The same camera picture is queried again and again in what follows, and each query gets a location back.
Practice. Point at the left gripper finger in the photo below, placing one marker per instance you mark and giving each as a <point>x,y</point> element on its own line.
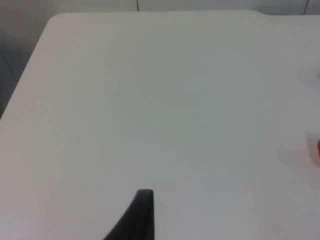
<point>140,220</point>

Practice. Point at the red cube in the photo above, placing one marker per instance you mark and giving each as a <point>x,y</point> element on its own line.
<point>318,148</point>

